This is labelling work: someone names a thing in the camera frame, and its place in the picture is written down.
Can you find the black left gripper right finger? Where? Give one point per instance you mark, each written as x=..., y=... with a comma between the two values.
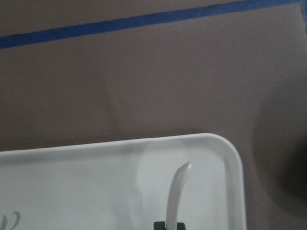
x=181, y=226

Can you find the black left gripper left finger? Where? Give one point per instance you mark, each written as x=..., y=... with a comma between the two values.
x=159, y=225

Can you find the white bear tray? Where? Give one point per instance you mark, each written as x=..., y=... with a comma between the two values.
x=122, y=185

